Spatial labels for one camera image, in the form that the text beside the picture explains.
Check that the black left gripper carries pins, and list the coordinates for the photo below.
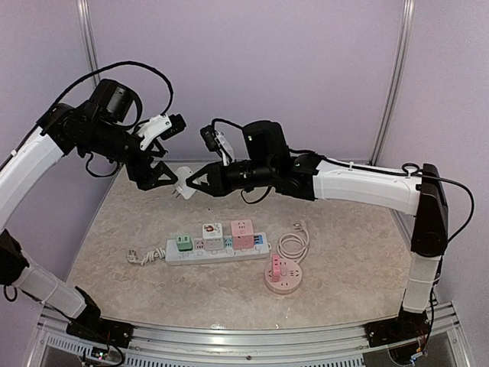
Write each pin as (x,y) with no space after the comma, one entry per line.
(146,180)

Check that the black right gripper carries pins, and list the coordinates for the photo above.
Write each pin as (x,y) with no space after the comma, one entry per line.
(216,185)

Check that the white small plug adapter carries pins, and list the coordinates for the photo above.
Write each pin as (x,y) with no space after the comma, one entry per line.
(180,187)

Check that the white cube adapter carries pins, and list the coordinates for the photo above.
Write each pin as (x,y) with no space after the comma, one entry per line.
(212,236)

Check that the pink cube socket adapter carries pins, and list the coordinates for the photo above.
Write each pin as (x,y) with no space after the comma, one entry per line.
(242,234)

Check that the green cube plug adapter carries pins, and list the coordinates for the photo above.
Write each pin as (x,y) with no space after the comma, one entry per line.
(184,243)

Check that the white multicolour power strip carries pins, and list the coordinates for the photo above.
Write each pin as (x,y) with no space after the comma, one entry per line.
(200,256)

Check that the pink plug adapter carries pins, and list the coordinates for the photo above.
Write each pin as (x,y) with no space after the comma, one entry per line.
(276,265)

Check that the pink round socket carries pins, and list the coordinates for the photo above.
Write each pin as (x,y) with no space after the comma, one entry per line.
(284,279)

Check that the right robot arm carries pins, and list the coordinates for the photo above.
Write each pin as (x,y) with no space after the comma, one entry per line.
(307,175)

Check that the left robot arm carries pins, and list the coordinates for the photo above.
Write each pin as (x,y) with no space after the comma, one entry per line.
(94,127)

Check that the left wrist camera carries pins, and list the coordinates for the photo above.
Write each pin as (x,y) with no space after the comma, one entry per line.
(160,126)

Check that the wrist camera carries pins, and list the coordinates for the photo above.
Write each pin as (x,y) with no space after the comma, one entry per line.
(160,126)
(216,142)

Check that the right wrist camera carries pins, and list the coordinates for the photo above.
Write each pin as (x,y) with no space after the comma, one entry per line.
(216,142)

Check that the white power strip cord plug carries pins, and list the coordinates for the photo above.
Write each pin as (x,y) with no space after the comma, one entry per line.
(151,256)

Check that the left aluminium corner post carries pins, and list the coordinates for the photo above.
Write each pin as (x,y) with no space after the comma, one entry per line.
(83,11)

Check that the aluminium corner post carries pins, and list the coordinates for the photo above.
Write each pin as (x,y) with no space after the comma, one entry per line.
(395,80)
(83,11)

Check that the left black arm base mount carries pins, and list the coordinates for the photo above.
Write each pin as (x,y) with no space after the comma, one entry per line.
(89,325)

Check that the aluminium front frame rail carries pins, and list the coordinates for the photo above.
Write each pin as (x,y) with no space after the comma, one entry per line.
(352,344)

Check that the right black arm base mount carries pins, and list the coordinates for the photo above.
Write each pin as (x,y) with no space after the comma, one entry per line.
(402,328)

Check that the right aluminium corner post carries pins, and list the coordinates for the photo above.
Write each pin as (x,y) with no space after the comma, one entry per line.
(395,80)

